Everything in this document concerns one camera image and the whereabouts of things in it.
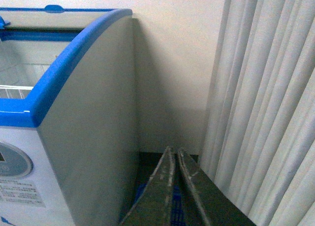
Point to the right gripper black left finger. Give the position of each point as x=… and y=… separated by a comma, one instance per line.
x=153, y=207

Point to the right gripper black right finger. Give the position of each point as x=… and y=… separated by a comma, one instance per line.
x=203, y=203

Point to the blue plastic shopping basket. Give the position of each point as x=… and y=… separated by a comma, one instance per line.
x=177, y=214

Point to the white vertical blinds curtain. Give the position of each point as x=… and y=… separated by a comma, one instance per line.
x=259, y=147

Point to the white blue chest freezer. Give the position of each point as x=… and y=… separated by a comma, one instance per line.
x=68, y=152

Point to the freezer sliding glass lid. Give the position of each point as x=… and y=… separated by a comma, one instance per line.
x=51, y=17

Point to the white wire freezer basket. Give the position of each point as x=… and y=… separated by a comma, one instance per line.
x=14, y=83

